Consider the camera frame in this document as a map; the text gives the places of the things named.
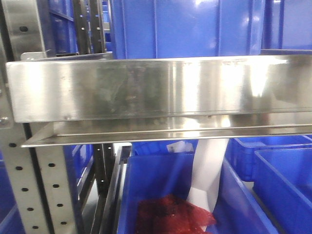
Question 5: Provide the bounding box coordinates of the perforated steel shelf post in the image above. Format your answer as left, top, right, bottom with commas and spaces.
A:
0, 0, 84, 234

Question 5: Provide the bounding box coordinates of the blue bin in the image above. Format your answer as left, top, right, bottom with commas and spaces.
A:
253, 148, 312, 234
225, 135, 312, 182
117, 153, 277, 234
0, 155, 25, 234

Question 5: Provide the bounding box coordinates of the blue bin lower centre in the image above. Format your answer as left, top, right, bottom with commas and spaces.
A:
117, 153, 277, 234

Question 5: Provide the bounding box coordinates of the white paper sheet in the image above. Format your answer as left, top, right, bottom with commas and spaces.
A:
187, 138, 229, 213

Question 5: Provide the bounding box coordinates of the stainless steel shelf tray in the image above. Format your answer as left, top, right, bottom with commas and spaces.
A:
6, 55, 312, 147

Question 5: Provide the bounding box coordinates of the blue bin rear right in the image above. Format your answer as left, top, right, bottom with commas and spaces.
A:
225, 135, 312, 182

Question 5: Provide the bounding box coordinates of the black perforated rack post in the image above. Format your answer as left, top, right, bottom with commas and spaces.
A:
72, 0, 106, 55

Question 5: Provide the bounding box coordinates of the large blue crate upper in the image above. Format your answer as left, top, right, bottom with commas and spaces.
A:
108, 0, 265, 59

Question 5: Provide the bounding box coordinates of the blue crate upper right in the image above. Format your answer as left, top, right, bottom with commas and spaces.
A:
262, 0, 312, 50

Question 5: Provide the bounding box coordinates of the blue bin lower right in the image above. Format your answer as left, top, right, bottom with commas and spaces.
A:
253, 148, 312, 234

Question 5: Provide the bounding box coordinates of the red mesh bag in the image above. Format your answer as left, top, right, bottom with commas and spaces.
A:
135, 195, 217, 234

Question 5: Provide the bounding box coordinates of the blue crate upper left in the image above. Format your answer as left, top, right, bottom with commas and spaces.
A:
48, 0, 78, 54

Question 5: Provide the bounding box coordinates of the blue bin lower left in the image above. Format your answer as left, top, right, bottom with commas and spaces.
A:
0, 155, 25, 234

